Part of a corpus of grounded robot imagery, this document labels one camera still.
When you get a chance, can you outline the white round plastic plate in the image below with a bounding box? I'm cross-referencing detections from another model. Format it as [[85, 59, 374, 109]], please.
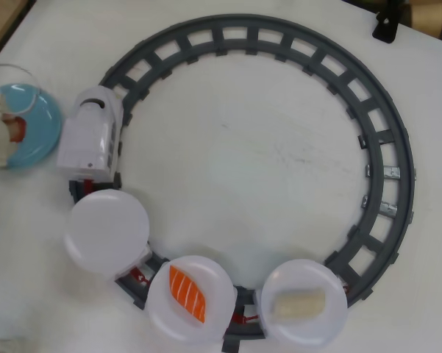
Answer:
[[63, 189, 151, 277], [146, 255, 233, 335], [260, 259, 349, 349]]

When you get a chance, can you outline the orange salmon sushi toy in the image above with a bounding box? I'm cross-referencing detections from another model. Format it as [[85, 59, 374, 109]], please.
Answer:
[[168, 265, 209, 324]]

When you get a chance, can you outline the brown cardboard object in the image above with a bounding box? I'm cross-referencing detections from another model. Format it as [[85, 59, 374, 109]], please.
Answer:
[[404, 0, 442, 40]]

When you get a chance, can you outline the pale white sushi toy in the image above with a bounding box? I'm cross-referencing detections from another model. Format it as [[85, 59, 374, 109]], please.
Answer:
[[271, 288, 327, 319]]

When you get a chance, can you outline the light wooden furniture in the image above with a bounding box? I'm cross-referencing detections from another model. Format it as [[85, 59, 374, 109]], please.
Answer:
[[0, 0, 36, 64]]

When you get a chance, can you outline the grey circular toy train track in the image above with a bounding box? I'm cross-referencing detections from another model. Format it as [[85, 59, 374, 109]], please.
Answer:
[[68, 13, 416, 353]]

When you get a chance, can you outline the blue round ceramic dish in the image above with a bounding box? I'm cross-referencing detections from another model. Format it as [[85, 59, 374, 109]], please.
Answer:
[[0, 82, 64, 169]]

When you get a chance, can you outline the black table clamp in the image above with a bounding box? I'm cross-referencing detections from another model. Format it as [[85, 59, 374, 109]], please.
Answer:
[[371, 0, 400, 44]]

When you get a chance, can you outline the shrimp sushi toy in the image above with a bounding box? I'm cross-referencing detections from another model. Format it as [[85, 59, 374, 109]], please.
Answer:
[[1, 113, 27, 144]]

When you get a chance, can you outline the white Shinkansen toy locomotive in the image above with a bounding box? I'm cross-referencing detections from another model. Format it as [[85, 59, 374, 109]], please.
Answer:
[[57, 86, 125, 182]]

